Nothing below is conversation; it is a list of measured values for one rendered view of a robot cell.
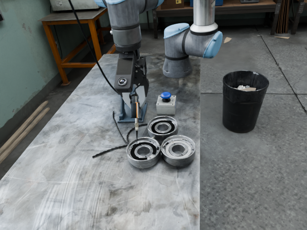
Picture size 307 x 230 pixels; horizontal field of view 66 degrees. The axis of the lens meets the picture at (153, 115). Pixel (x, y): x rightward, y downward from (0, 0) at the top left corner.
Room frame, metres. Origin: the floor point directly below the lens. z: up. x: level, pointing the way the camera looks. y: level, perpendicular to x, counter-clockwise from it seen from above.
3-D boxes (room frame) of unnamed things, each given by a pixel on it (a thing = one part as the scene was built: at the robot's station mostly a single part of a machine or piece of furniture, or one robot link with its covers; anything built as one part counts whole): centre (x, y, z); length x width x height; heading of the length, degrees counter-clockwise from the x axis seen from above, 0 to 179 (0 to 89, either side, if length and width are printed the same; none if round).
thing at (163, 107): (0.78, -0.06, 0.82); 0.08 x 0.07 x 0.05; 167
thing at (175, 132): (0.63, -0.03, 0.82); 0.10 x 0.10 x 0.04
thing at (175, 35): (1.10, -0.15, 0.97); 0.13 x 0.12 x 0.14; 52
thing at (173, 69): (1.11, -0.15, 0.85); 0.15 x 0.15 x 0.10
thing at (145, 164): (0.53, 0.04, 0.82); 0.10 x 0.10 x 0.04
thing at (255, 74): (1.59, -0.73, 0.21); 0.34 x 0.34 x 0.43
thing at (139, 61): (0.65, 0.05, 1.07); 0.09 x 0.08 x 0.12; 170
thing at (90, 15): (3.32, 0.64, 0.39); 1.50 x 0.62 x 0.78; 167
